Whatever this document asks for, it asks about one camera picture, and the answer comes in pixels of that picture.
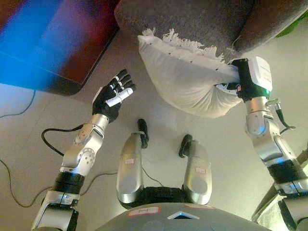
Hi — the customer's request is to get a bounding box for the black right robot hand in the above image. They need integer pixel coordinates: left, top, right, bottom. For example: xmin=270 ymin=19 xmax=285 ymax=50
xmin=215 ymin=56 xmax=274 ymax=103

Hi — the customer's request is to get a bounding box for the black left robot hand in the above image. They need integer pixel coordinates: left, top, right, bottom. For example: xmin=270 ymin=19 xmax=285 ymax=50
xmin=92 ymin=69 xmax=137 ymax=124

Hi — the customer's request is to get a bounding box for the white fringed pillow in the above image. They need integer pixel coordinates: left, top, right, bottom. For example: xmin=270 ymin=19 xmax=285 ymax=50
xmin=137 ymin=27 xmax=244 ymax=119

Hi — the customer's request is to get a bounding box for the black left robot foot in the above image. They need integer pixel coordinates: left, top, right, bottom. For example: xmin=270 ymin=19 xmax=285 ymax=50
xmin=137 ymin=118 xmax=149 ymax=149

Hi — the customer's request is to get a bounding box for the black robot foot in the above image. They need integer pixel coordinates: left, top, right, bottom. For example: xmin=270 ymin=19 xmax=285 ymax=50
xmin=179 ymin=134 xmax=193 ymax=158
xmin=137 ymin=118 xmax=149 ymax=149

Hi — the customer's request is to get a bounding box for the green leafy plant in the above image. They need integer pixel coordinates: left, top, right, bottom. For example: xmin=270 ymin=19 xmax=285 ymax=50
xmin=275 ymin=13 xmax=308 ymax=38

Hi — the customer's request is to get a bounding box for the dark reddish wooden furniture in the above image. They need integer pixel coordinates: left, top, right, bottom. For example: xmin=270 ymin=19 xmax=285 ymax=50
xmin=0 ymin=0 xmax=121 ymax=97

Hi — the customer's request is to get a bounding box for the grey fabric tub armchair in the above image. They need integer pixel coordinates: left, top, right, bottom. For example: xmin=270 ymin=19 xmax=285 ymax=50
xmin=114 ymin=0 xmax=308 ymax=55

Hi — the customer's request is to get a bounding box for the black right robot foot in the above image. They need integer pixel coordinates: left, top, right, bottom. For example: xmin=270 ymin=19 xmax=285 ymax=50
xmin=179 ymin=134 xmax=193 ymax=158

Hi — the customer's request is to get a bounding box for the silver right robot leg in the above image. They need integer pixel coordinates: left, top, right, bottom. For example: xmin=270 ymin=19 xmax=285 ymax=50
xmin=182 ymin=140 xmax=213 ymax=205

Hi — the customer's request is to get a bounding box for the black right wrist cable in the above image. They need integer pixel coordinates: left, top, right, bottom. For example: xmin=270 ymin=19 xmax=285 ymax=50
xmin=266 ymin=97 xmax=296 ymax=136

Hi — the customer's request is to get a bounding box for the thin dark floor cable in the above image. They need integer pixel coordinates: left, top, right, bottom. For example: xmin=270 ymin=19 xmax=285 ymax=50
xmin=0 ymin=158 xmax=119 ymax=208
xmin=0 ymin=90 xmax=37 ymax=119

